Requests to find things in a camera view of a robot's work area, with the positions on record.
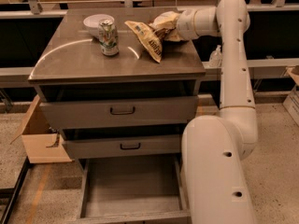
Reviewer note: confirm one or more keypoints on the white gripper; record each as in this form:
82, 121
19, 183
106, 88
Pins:
186, 24

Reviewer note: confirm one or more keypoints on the brown chip bag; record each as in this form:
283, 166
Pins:
150, 38

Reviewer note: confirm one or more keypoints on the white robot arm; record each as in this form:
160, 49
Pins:
214, 146

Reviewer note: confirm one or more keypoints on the grey drawer cabinet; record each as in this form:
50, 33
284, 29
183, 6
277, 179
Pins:
73, 69

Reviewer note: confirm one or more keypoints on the grey top drawer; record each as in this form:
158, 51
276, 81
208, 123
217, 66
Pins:
120, 113

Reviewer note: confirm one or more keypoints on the grey drawer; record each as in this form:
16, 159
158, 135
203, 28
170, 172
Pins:
120, 113
133, 190
125, 146

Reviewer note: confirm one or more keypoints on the grey middle drawer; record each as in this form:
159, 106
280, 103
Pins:
125, 146

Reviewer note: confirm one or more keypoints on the grey bottom drawer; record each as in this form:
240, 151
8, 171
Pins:
133, 190

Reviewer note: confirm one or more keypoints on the left clear sanitizer bottle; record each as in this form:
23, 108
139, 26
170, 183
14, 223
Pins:
215, 57

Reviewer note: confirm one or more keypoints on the green white soda can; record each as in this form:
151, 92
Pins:
108, 37

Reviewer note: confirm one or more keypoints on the white bowl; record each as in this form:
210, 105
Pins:
91, 23

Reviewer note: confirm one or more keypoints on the white box at right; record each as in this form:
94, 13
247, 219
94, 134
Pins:
291, 103

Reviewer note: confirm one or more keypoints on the open cardboard box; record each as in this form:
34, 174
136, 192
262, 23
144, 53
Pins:
42, 144

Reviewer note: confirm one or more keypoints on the grey metal rail shelf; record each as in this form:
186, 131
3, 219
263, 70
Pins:
267, 19

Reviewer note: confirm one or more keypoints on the black floor frame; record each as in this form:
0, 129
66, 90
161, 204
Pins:
12, 194

